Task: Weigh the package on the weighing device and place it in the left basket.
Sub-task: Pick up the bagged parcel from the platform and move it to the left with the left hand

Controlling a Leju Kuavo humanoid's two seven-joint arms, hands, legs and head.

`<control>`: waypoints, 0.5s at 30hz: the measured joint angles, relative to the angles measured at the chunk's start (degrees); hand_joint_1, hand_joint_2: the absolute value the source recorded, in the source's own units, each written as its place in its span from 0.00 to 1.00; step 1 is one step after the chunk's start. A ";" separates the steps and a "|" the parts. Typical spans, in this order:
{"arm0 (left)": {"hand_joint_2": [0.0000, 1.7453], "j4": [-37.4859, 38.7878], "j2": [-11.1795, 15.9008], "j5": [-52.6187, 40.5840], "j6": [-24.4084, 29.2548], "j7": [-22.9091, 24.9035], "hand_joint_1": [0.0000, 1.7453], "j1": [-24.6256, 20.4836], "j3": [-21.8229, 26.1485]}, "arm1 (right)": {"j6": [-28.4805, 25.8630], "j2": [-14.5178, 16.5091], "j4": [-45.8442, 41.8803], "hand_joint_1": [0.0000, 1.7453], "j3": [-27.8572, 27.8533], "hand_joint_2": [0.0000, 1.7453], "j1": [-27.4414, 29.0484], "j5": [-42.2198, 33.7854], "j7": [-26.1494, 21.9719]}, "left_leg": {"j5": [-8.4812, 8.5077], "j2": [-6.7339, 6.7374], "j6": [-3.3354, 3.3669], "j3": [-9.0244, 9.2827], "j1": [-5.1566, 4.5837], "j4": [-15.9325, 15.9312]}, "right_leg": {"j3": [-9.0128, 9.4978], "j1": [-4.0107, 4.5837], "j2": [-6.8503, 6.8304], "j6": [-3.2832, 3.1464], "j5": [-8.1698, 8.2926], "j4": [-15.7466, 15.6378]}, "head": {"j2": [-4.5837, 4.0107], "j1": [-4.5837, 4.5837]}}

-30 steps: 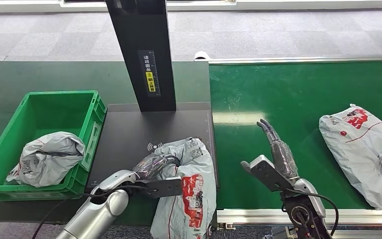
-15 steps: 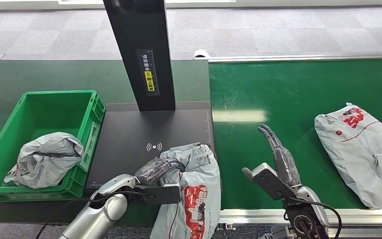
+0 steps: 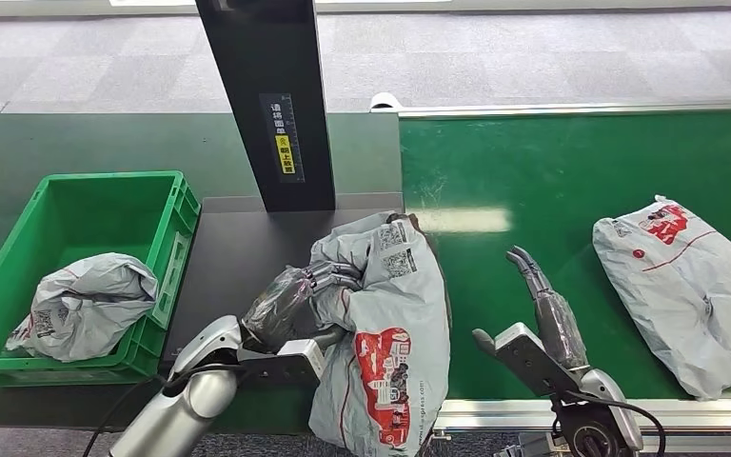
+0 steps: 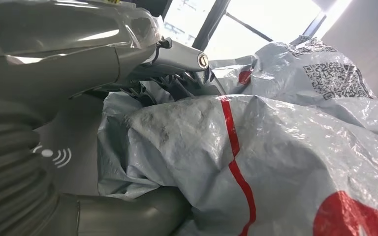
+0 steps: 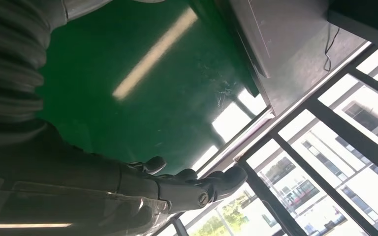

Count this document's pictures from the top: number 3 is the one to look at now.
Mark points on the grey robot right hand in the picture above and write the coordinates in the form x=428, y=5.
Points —
x=558, y=328

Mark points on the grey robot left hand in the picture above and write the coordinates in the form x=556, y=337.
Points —
x=283, y=303

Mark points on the grey courier bag red print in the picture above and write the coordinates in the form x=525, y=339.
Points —
x=403, y=303

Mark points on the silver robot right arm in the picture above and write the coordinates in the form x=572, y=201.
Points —
x=605, y=416

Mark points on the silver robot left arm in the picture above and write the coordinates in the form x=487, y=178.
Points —
x=182, y=403

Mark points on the grey courier bag black figure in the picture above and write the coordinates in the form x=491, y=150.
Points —
x=681, y=303

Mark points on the green plastic crate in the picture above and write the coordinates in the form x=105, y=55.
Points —
x=170, y=214

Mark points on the green conveyor belt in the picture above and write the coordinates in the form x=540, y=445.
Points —
x=529, y=176

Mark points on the black yellow label sticker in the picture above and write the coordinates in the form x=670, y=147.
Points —
x=283, y=140

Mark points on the crumpled grey courier bag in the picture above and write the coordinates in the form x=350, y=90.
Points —
x=88, y=303

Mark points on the white conveyor end cap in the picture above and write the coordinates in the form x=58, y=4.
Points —
x=384, y=103

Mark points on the black scale column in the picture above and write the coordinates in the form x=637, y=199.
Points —
x=264, y=63

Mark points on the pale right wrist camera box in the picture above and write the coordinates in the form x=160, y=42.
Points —
x=529, y=359

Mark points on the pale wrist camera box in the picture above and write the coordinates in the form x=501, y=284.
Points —
x=296, y=363
x=529, y=359

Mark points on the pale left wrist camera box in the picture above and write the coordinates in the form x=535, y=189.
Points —
x=296, y=363

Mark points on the aluminium conveyor side rail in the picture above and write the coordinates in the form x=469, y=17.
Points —
x=592, y=108
x=706, y=413

